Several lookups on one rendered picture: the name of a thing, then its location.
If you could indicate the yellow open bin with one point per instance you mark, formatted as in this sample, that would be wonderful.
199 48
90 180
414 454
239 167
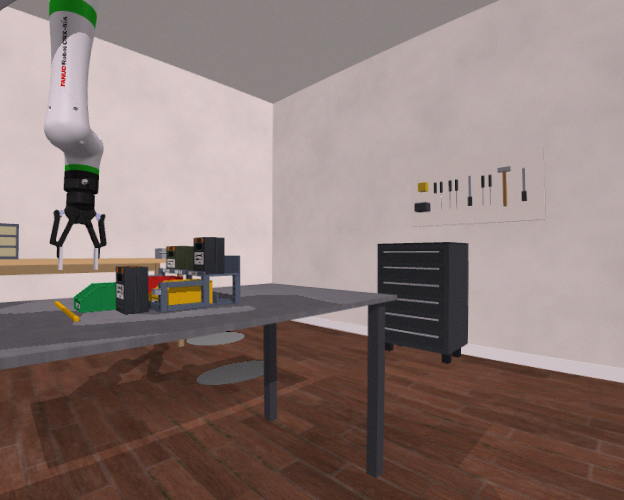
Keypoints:
182 295

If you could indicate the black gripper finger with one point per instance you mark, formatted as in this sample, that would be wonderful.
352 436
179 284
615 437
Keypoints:
57 215
100 218

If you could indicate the yellow long thin bar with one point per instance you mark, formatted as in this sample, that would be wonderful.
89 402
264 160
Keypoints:
67 311

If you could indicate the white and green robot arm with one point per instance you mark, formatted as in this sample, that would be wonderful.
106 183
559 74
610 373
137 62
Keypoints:
66 126

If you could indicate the grey bin rack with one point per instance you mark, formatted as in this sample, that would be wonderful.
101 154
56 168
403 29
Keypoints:
232 267

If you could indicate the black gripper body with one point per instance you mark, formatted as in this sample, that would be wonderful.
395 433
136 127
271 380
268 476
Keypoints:
81 202

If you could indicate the green bin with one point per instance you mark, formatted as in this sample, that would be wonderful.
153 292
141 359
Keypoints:
102 298

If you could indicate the red open bin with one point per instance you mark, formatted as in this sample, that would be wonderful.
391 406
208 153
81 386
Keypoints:
153 281

